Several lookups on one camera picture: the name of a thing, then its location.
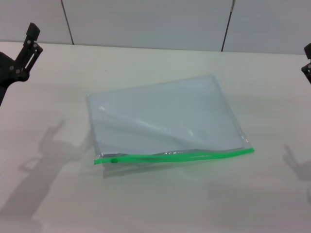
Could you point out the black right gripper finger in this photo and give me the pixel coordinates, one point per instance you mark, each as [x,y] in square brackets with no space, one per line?
[308,68]

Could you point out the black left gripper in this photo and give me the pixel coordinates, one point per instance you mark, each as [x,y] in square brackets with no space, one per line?
[7,70]

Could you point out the green zip slider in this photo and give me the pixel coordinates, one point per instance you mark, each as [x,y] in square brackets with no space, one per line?
[114,160]

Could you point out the transparent document bag green zip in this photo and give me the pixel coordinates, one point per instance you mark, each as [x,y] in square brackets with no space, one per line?
[158,116]

